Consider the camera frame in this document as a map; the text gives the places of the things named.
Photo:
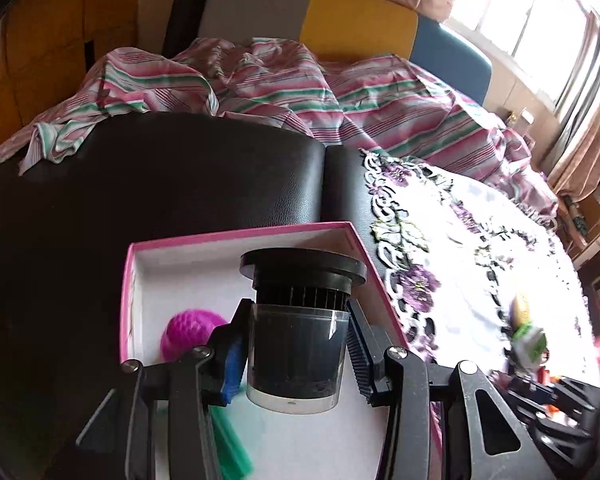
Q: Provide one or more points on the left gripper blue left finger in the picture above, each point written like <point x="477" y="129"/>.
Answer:
<point x="230" y="348"/>

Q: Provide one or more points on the orange plastic clip part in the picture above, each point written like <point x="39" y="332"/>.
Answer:
<point x="556" y="405"/>

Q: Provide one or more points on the white green air freshener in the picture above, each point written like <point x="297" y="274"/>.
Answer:
<point x="529" y="344"/>

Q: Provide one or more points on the yellow perforated egg shell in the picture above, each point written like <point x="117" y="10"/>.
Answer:
<point x="519" y="313"/>

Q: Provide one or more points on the black rolled mat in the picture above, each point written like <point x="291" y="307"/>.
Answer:
<point x="183" y="26"/>

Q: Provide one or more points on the green plastic flanged part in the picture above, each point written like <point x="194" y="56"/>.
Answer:
<point x="234" y="461"/>

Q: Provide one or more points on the pink white shallow box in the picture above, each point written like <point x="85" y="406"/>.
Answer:
<point x="165" y="277"/>

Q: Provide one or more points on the pink green striped sheet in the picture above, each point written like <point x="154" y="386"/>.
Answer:
<point x="385" y="104"/>

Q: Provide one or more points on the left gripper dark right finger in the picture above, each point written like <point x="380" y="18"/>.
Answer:
<point x="377" y="363"/>

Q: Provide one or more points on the white floral embroidered tablecloth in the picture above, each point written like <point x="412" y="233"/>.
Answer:
<point x="455" y="256"/>

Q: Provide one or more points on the wooden wall cabinet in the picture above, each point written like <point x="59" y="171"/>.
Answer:
<point x="46" y="48"/>

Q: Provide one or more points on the black grey cylindrical jar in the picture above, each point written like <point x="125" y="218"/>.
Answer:
<point x="298" y="326"/>

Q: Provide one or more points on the magenta plastic toy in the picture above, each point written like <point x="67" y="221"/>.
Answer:
<point x="186" y="330"/>

